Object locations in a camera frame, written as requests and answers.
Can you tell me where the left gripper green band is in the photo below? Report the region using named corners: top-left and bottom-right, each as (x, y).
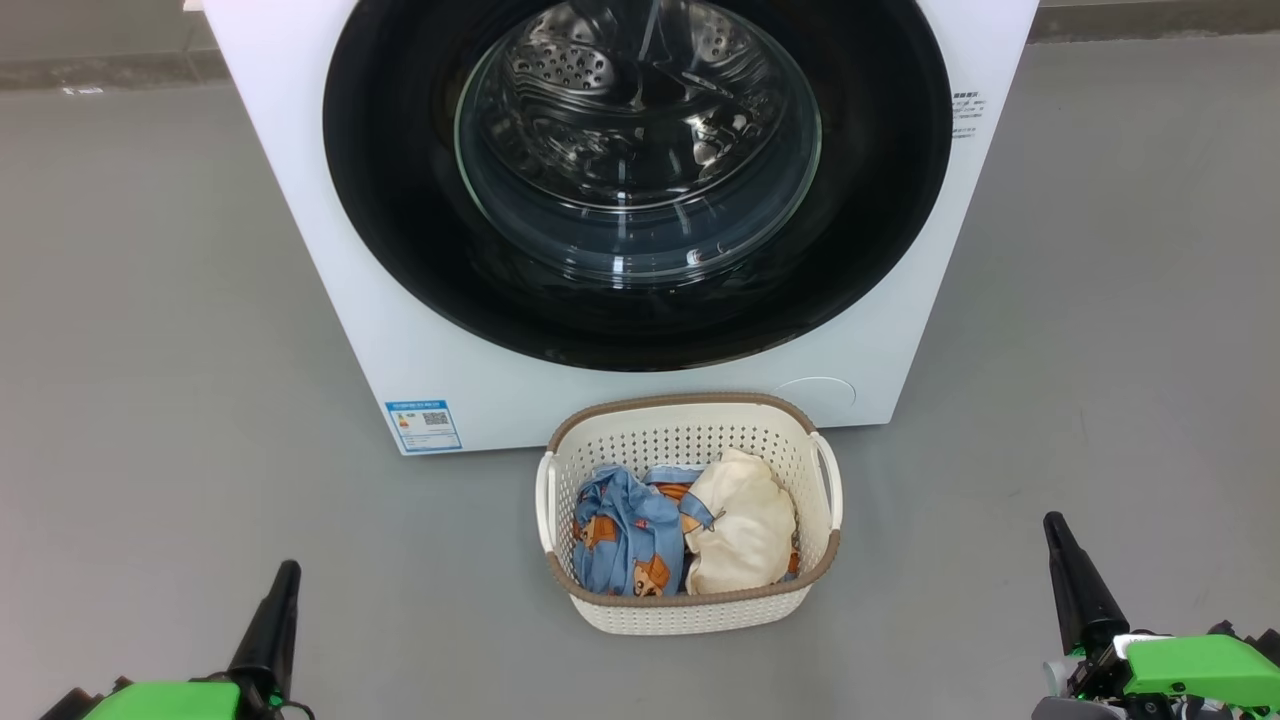
top-left (40, 560), bottom-right (302, 720)

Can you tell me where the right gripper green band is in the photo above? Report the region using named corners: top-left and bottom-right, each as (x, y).
top-left (1040, 512), bottom-right (1280, 720)

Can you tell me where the cream white garment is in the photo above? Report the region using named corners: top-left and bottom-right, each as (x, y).
top-left (683, 448), bottom-right (799, 597)

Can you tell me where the blue garment with orange print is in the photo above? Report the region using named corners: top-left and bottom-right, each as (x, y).
top-left (572, 463), bottom-right (717, 599)

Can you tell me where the black round glass washer door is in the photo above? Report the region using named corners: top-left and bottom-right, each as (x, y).
top-left (322, 0), bottom-right (954, 373)

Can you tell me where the white front-load washing machine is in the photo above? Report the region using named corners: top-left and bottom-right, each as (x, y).
top-left (200, 0), bottom-right (1041, 457)

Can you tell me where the stainless steel washing machine drum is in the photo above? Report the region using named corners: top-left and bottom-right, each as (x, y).
top-left (478, 0), bottom-right (803, 216)

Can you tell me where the blue energy label sticker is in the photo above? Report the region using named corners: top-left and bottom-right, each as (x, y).
top-left (385, 400), bottom-right (463, 454)

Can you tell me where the round white filter cover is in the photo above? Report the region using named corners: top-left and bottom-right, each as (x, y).
top-left (772, 376), bottom-right (858, 413)

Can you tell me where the cream perforated laundry basket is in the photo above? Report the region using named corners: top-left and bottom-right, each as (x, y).
top-left (535, 392), bottom-right (844, 637)

